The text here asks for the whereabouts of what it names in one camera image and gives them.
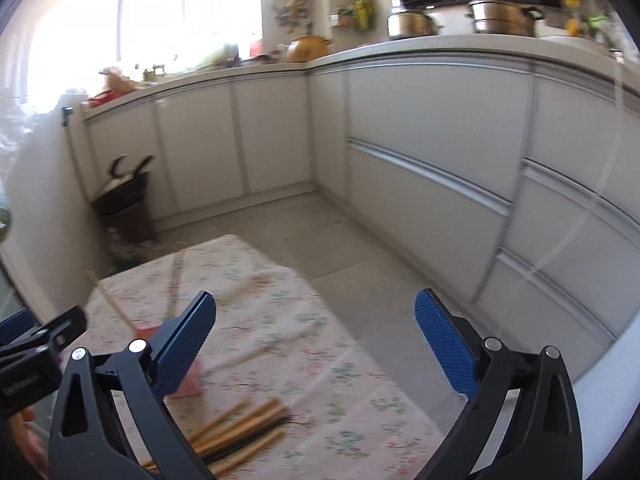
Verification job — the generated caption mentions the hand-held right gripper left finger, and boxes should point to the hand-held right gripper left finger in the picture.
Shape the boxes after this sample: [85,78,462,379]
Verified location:
[47,290,217,480]

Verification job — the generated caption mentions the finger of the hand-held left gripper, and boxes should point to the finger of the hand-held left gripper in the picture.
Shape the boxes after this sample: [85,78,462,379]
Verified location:
[0,308,35,343]
[0,305,86,358]

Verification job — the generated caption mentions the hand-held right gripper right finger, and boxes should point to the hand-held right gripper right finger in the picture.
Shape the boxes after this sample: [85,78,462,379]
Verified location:
[414,288,585,480]

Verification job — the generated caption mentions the pink chopstick holder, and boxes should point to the pink chopstick holder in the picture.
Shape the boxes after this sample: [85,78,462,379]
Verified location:
[134,324,204,399]

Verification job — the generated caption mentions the bunch of chopsticks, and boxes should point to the bunch of chopsticks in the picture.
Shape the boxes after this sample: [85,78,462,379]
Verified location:
[142,396,294,480]

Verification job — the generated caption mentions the person's left hand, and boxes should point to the person's left hand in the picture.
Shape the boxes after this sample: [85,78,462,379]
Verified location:
[11,407,49,476]

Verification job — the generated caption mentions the pale wooden chopstick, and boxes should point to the pale wooden chopstick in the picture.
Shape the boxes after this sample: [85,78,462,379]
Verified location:
[84,269,139,335]

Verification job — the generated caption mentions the dark plastic bag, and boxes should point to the dark plastic bag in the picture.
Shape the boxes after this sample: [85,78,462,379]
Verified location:
[106,230,157,272]

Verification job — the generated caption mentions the floral tablecloth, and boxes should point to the floral tablecloth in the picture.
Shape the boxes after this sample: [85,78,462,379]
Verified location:
[82,234,451,480]

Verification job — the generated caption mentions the brown trash bin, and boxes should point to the brown trash bin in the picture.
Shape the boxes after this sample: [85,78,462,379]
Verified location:
[97,200,159,244]

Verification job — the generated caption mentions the black wok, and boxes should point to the black wok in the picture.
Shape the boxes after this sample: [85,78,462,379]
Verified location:
[92,169,154,214]

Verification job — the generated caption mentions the white base cabinet with doors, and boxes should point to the white base cabinet with doors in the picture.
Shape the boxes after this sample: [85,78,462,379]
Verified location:
[81,57,317,222]

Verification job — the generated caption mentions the white base cabinet with drawers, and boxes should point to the white base cabinet with drawers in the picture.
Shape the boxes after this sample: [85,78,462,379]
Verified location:
[305,34,640,401]

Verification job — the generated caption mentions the tan bagged food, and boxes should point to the tan bagged food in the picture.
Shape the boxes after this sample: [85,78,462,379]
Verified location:
[105,66,142,94]

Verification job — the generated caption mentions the yellow clay pot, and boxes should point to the yellow clay pot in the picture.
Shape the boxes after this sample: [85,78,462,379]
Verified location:
[286,35,334,64]

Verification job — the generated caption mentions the steel stockpot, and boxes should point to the steel stockpot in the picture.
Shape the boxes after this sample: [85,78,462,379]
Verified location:
[387,9,444,40]

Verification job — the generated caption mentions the steel steamer pot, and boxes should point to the steel steamer pot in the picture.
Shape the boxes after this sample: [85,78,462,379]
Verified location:
[467,0,546,37]

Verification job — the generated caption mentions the window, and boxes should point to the window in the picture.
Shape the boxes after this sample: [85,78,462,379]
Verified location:
[117,0,266,63]

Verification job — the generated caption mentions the yellow green hanging cloth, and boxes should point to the yellow green hanging cloth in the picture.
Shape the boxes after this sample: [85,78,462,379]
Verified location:
[353,0,375,31]

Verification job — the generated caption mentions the water heater pipes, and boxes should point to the water heater pipes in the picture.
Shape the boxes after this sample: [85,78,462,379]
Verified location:
[270,0,316,36]

